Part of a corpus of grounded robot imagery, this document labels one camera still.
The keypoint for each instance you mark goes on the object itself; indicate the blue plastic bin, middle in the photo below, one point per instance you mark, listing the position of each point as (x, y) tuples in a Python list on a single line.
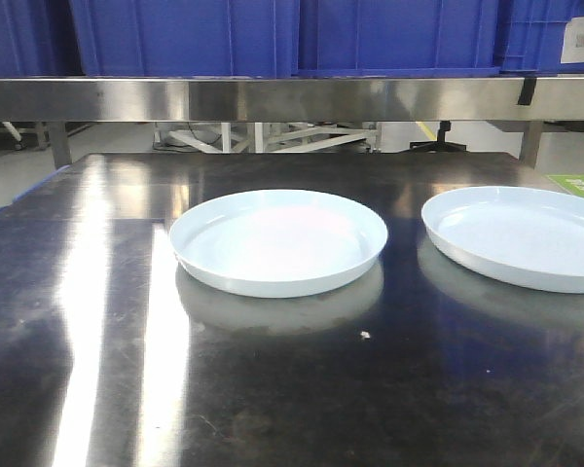
[(257, 39)]

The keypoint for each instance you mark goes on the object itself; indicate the steel shelf leg, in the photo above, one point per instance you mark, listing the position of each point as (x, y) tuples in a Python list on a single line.
[(530, 143), (59, 141)]

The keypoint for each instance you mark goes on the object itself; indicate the white metal frame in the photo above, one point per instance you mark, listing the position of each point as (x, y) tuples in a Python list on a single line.
[(296, 137)]

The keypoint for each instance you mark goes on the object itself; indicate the green floor sign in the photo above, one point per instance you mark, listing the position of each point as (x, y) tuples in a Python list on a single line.
[(571, 183)]

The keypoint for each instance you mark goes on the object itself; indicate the blue plastic bin, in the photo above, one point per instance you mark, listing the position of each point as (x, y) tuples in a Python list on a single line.
[(434, 38), (257, 39), (38, 39)]

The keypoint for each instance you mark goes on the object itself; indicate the black stand base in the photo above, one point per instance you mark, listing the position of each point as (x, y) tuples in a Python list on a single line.
[(440, 144)]

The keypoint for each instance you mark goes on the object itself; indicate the black tape strip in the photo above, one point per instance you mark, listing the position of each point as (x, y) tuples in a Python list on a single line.
[(527, 91)]

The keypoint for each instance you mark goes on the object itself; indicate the blue plastic bin, left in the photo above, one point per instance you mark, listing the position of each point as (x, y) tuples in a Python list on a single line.
[(38, 39)]

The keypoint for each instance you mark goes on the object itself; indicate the light blue plate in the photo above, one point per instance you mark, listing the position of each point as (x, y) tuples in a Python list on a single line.
[(526, 237), (278, 243)]

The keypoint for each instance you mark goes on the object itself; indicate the white paper label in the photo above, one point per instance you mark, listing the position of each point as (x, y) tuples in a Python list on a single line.
[(573, 44)]

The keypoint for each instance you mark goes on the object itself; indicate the blue plastic bin, right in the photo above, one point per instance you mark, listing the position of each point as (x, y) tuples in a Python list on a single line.
[(434, 38)]

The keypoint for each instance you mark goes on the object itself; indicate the steel shelf leg, left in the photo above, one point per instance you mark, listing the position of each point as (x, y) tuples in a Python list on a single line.
[(59, 141)]

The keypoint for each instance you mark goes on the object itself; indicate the stainless steel shelf rail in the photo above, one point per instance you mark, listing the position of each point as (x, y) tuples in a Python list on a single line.
[(293, 100)]

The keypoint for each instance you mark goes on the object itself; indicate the steel shelf leg, right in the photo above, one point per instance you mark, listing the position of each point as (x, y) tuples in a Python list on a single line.
[(530, 143)]

